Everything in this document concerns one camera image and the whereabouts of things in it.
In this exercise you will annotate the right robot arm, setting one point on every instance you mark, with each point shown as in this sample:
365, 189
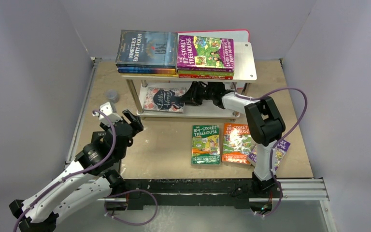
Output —
264, 121

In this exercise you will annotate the dark green Treehouse book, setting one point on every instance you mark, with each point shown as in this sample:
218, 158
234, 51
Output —
205, 145

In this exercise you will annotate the black aluminium base frame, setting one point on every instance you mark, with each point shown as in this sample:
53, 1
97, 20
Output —
239, 193

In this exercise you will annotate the red 13-Storey Treehouse book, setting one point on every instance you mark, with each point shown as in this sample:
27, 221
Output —
205, 77

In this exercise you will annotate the purple Treehouse book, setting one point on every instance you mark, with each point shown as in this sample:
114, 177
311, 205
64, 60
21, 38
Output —
279, 153

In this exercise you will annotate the white two-tier metal shelf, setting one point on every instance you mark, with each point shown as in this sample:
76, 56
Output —
245, 72

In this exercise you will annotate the small clear plastic cup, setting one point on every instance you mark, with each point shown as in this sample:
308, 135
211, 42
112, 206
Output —
112, 95

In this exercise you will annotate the green 65-Storey Treehouse book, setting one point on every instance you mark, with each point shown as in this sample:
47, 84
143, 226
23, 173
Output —
205, 73

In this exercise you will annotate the Jane Eyre book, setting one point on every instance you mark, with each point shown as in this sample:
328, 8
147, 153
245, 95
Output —
145, 70

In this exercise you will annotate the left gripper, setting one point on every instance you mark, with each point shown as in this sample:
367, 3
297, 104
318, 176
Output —
135, 120

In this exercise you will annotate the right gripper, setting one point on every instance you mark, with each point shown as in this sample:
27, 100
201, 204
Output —
197, 94

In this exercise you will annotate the Nineteen Eighty-Four blue book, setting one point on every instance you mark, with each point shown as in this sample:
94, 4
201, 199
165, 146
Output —
147, 49

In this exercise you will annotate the Little Women book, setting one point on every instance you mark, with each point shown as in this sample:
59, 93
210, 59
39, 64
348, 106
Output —
164, 100

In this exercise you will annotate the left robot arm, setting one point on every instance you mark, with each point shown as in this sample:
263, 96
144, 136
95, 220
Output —
88, 178

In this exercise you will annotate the black Moon Sixpence book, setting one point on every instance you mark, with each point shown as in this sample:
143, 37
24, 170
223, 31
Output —
97, 136

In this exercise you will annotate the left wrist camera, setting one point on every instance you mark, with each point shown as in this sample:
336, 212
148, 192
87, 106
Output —
107, 113

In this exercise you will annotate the orange Treehouse book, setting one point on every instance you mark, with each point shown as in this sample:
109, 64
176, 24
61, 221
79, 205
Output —
237, 143

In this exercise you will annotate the yellow book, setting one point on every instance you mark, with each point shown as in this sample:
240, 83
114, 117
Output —
148, 74

